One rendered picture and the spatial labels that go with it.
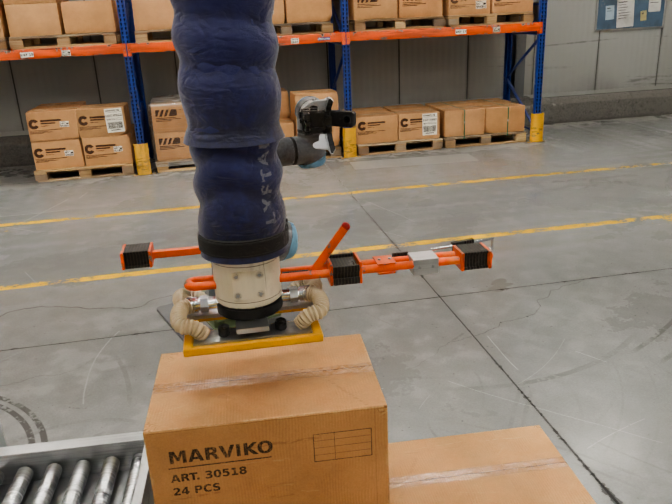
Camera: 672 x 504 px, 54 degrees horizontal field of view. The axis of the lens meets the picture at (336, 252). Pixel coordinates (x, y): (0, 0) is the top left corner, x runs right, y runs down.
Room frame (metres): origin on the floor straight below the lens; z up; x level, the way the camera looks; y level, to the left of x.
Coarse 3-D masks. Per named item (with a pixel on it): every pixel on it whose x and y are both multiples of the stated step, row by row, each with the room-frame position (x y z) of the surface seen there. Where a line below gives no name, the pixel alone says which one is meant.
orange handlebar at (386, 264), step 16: (160, 256) 1.79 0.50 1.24; (384, 256) 1.66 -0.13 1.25; (400, 256) 1.66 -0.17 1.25; (448, 256) 1.67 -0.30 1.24; (304, 272) 1.58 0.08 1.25; (320, 272) 1.58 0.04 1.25; (368, 272) 1.60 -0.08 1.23; (384, 272) 1.61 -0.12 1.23; (192, 288) 1.53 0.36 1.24; (208, 288) 1.53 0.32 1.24
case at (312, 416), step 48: (336, 336) 1.81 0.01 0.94; (192, 384) 1.57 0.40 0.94; (240, 384) 1.56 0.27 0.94; (288, 384) 1.55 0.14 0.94; (336, 384) 1.53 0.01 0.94; (144, 432) 1.36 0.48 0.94; (192, 432) 1.37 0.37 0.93; (240, 432) 1.38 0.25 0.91; (288, 432) 1.40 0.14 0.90; (336, 432) 1.41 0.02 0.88; (384, 432) 1.43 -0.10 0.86; (192, 480) 1.37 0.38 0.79; (240, 480) 1.38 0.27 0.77; (288, 480) 1.40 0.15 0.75; (336, 480) 1.41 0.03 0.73; (384, 480) 1.43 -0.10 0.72
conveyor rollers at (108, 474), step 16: (80, 464) 1.77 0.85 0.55; (112, 464) 1.77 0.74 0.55; (0, 480) 1.74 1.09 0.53; (16, 480) 1.71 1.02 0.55; (48, 480) 1.70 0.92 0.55; (80, 480) 1.70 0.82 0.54; (112, 480) 1.70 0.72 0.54; (128, 480) 1.69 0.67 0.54; (16, 496) 1.64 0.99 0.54; (48, 496) 1.64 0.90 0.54; (64, 496) 1.63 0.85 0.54; (80, 496) 1.65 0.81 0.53; (96, 496) 1.62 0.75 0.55; (128, 496) 1.61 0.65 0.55
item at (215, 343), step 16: (208, 336) 1.47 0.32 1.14; (224, 336) 1.46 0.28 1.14; (240, 336) 1.46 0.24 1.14; (256, 336) 1.46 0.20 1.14; (272, 336) 1.46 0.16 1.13; (288, 336) 1.46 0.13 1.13; (304, 336) 1.46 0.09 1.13; (320, 336) 1.46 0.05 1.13; (192, 352) 1.41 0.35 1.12; (208, 352) 1.42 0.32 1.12; (224, 352) 1.43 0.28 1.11
